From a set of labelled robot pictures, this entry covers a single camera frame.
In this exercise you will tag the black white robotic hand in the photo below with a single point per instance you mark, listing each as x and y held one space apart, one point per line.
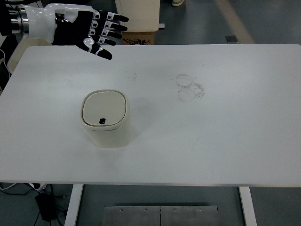
78 25

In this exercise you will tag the cream desktop trash can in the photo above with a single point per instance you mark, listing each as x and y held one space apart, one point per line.
105 114

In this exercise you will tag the white black robot forearm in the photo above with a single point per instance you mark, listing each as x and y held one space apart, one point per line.
13 20

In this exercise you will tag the brown cardboard box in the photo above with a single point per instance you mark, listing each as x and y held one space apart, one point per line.
138 38

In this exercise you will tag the cream plastic storage bin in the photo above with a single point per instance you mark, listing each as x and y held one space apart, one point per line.
23 45

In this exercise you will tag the white table column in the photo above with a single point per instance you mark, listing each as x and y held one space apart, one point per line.
143 14

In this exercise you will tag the white sneaker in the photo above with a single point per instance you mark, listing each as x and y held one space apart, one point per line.
177 3

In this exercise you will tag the grey floor socket cover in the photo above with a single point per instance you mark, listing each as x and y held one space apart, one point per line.
231 39

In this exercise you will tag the white power strip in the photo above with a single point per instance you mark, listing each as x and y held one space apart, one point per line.
38 186

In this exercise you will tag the white left table leg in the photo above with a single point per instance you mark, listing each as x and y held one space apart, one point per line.
74 204

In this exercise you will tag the white table leg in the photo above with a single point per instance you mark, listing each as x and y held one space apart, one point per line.
74 204
247 206

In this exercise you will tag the black power adapter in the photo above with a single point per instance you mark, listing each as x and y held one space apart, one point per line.
46 205

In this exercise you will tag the metal floor plate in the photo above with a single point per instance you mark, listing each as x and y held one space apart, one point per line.
161 216

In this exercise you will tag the white right table leg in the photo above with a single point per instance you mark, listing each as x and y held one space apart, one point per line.
247 206

